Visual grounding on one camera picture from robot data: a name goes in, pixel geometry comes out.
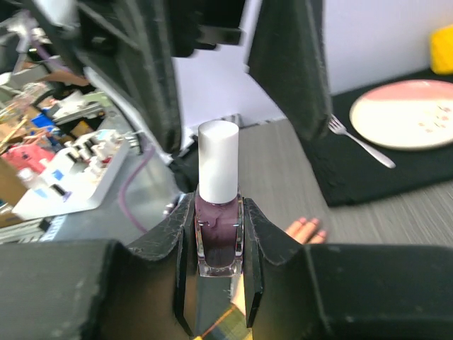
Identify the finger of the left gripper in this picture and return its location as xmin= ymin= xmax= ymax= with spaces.
xmin=247 ymin=0 xmax=332 ymax=140
xmin=76 ymin=1 xmax=182 ymax=153

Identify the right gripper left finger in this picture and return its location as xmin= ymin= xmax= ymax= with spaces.
xmin=1 ymin=194 xmax=195 ymax=339

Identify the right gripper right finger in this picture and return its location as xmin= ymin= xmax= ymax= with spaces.
xmin=243 ymin=198 xmax=452 ymax=339

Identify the purple nail polish bottle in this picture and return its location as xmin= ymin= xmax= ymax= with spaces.
xmin=194 ymin=193 xmax=244 ymax=278

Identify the white nail polish cap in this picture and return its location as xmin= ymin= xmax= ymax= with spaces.
xmin=198 ymin=120 xmax=239 ymax=204

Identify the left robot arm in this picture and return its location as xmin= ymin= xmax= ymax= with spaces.
xmin=23 ymin=1 xmax=332 ymax=154

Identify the mannequin hand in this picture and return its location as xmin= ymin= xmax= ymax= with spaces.
xmin=229 ymin=217 xmax=328 ymax=316

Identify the silver fork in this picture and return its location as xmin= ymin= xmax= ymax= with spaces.
xmin=328 ymin=115 xmax=396 ymax=169

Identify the white tray of bottles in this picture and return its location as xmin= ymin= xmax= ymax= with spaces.
xmin=12 ymin=129 xmax=130 ymax=220

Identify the black cloth mat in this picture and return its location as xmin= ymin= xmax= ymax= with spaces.
xmin=311 ymin=69 xmax=453 ymax=208

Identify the pink cream plate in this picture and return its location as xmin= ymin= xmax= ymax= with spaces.
xmin=349 ymin=79 xmax=452 ymax=151

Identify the yellow mug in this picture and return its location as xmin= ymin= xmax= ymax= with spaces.
xmin=430 ymin=25 xmax=453 ymax=75

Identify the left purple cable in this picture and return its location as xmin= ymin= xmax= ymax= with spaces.
xmin=118 ymin=144 xmax=156 ymax=234

